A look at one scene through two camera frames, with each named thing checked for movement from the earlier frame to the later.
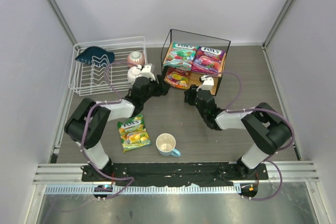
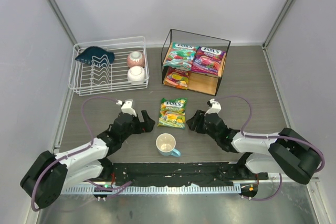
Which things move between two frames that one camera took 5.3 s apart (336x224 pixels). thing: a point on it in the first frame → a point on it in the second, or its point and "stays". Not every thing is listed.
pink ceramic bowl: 137,57 stays
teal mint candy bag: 181,56 stays
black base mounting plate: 172,174 stays
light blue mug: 165,144 stays
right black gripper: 193,96 → 202,123
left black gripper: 157,87 → 139,124
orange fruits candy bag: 177,77 stays
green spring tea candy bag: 133,133 → 172,113
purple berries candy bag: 208,60 stays
